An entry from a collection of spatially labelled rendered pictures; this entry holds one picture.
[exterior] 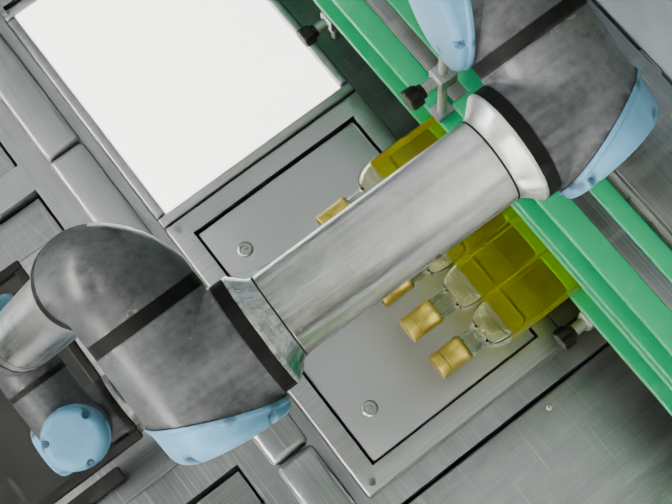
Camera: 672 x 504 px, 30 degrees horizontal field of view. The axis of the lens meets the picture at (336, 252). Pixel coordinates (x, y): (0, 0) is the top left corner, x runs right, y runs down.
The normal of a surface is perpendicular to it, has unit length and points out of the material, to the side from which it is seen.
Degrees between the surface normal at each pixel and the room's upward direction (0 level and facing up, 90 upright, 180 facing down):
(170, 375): 79
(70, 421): 90
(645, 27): 0
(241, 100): 90
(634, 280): 90
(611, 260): 90
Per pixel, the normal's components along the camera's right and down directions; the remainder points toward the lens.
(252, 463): -0.07, -0.30
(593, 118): 0.00, 0.16
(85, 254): -0.37, -0.54
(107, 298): -0.24, -0.09
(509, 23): -0.27, 0.25
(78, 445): 0.14, -0.04
